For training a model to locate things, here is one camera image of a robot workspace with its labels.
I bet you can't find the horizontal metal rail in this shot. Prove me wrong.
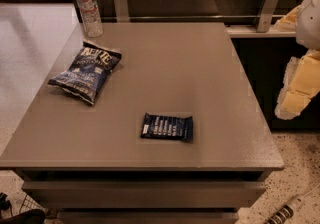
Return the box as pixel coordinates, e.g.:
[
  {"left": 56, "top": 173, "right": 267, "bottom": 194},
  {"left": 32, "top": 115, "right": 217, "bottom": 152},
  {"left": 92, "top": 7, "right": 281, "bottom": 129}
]
[{"left": 99, "top": 14, "right": 284, "bottom": 23}]

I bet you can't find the white power strip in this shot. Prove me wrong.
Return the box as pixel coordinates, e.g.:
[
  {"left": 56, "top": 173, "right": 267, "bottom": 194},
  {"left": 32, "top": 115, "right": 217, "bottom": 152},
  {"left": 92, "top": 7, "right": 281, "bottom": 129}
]
[{"left": 264, "top": 183, "right": 320, "bottom": 224}]

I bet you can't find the metal bracket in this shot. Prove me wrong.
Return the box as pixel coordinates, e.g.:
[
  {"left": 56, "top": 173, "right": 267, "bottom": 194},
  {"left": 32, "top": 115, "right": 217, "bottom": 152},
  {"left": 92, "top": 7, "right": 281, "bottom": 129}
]
[
  {"left": 113, "top": 0, "right": 130, "bottom": 23},
  {"left": 256, "top": 0, "right": 279, "bottom": 33}
]

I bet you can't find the clear plastic water bottle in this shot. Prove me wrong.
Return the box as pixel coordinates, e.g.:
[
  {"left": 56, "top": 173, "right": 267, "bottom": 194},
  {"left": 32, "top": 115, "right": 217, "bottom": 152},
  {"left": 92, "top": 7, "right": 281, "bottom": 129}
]
[{"left": 76, "top": 0, "right": 103, "bottom": 38}]

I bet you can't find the blue rxbar blueberry bar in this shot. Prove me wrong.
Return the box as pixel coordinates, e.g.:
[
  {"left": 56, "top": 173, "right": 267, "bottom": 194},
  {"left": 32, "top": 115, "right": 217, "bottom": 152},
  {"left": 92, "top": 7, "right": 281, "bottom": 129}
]
[{"left": 140, "top": 113, "right": 193, "bottom": 143}]

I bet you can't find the blue kettle chips bag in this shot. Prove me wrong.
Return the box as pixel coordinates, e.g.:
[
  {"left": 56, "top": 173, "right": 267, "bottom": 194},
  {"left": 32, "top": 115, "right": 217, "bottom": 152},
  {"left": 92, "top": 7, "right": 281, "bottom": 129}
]
[{"left": 48, "top": 41, "right": 122, "bottom": 105}]

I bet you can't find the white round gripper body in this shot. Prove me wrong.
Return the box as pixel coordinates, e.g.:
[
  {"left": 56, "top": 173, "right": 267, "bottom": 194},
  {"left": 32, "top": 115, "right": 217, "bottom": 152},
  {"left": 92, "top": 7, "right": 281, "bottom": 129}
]
[{"left": 296, "top": 0, "right": 320, "bottom": 50}]

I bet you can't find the grey drawer cabinet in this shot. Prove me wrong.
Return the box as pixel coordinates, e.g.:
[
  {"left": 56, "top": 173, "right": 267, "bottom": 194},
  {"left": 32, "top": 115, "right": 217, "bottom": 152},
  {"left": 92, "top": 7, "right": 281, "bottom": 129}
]
[{"left": 1, "top": 23, "right": 284, "bottom": 224}]

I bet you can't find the left metal bracket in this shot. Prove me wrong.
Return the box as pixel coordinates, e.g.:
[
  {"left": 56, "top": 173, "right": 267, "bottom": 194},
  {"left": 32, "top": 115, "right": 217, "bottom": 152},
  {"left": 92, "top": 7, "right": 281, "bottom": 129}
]
[{"left": 113, "top": 0, "right": 130, "bottom": 23}]

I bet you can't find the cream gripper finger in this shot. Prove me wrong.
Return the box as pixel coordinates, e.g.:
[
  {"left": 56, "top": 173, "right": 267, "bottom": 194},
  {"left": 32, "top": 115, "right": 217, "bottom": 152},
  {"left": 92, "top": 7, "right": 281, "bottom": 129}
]
[
  {"left": 275, "top": 51, "right": 320, "bottom": 120},
  {"left": 274, "top": 5, "right": 300, "bottom": 32}
]

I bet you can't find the wire basket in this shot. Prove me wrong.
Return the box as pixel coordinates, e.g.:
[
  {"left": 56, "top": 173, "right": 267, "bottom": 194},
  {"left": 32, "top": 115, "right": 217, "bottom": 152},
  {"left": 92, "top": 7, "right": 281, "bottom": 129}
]
[{"left": 19, "top": 194, "right": 42, "bottom": 213}]

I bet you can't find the right metal bracket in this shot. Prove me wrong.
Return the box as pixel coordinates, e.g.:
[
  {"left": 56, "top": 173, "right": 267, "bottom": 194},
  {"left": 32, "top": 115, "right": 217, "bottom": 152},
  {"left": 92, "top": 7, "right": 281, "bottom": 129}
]
[{"left": 256, "top": 0, "right": 279, "bottom": 33}]

